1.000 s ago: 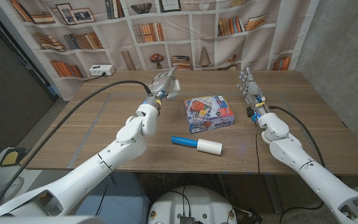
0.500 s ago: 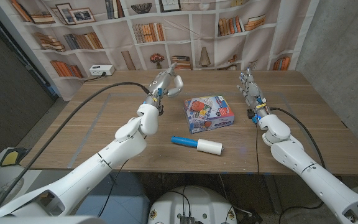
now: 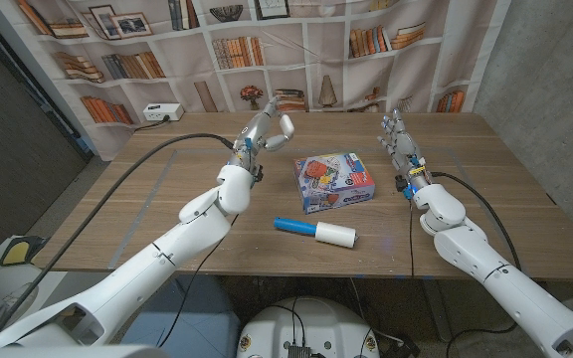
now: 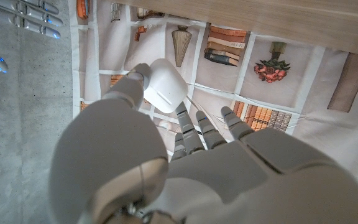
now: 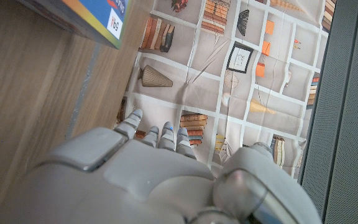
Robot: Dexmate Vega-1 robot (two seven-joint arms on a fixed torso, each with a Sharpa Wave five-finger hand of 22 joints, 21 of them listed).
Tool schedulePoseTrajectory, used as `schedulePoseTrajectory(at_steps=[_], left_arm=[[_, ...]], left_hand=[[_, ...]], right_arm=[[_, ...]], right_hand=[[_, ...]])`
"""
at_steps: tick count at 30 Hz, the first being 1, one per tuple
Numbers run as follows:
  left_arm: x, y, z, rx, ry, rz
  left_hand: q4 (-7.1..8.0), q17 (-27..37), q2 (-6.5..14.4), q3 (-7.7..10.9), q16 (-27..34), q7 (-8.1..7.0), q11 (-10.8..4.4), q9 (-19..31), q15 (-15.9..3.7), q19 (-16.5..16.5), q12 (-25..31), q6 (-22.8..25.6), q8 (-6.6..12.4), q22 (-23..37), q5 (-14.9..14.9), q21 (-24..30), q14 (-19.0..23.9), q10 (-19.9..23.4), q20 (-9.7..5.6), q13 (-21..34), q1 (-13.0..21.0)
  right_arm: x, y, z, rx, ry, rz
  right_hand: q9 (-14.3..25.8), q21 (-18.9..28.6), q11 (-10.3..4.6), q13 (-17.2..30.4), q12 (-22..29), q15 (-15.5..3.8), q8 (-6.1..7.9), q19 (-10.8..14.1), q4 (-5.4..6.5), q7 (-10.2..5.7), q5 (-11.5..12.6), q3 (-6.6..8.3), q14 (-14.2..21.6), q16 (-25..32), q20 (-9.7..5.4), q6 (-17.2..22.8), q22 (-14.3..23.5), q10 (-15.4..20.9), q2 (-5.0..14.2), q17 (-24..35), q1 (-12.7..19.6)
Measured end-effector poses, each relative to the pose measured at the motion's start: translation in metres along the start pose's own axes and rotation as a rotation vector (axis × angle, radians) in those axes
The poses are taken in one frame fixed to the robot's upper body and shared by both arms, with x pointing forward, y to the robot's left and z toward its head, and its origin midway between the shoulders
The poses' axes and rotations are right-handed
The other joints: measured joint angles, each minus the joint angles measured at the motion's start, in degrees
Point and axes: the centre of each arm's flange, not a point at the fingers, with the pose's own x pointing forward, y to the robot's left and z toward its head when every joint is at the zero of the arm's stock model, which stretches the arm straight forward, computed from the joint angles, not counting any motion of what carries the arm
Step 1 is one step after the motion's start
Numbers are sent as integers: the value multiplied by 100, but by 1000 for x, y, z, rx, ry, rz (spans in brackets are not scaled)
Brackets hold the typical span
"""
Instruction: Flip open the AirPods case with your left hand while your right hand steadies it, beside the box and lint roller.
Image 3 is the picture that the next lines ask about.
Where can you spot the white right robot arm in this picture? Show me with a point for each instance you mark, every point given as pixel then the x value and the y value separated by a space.
pixel 495 268

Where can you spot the printed bookshelf backdrop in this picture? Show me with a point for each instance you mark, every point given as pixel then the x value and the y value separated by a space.
pixel 286 64

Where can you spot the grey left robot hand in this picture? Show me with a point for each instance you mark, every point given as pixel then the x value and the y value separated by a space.
pixel 251 139

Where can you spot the blue grey stool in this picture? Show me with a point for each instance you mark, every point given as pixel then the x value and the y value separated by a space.
pixel 187 323

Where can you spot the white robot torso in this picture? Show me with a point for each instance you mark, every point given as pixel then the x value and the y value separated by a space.
pixel 316 328

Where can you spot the colourful Snap Circuits box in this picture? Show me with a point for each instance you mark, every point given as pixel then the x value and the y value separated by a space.
pixel 333 181

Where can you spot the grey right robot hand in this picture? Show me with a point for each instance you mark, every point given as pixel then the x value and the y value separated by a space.
pixel 406 149

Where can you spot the white sneaker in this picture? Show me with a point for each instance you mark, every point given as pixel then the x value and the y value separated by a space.
pixel 20 301

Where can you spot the white AirPods case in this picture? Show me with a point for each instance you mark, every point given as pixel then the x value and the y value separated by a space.
pixel 287 126

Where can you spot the white power strip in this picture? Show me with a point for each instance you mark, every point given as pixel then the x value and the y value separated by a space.
pixel 162 112

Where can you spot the grey table leg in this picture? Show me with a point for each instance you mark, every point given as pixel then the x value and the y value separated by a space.
pixel 436 308

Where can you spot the yellow and black floor object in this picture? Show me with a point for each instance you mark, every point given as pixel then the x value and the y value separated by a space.
pixel 15 252

